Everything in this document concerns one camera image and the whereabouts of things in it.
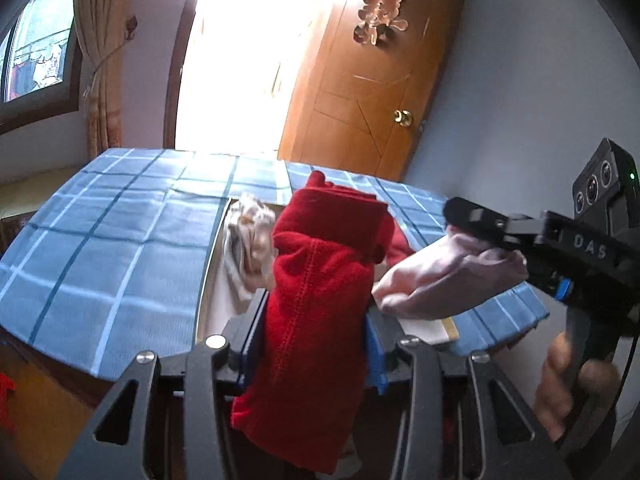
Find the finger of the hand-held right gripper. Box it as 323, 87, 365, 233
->
444, 196, 546, 257

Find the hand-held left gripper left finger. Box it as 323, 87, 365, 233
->
57, 289, 271, 480

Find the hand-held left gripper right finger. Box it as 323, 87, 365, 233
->
364, 310, 571, 480

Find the pale pink underwear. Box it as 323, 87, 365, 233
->
372, 232, 530, 322

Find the red underwear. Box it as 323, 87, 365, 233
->
230, 170, 416, 476

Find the cream dotted underwear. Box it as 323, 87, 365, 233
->
222, 191, 277, 301

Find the person's right hand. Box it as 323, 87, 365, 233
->
532, 332, 622, 442

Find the blue plaid tablecloth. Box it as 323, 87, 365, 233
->
0, 147, 548, 378

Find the orange wooden door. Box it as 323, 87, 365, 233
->
277, 0, 473, 181

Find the gold door ornament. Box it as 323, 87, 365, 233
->
354, 0, 409, 47

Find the tan curtain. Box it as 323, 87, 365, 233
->
74, 0, 140, 161

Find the dark framed window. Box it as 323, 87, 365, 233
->
0, 0, 83, 136

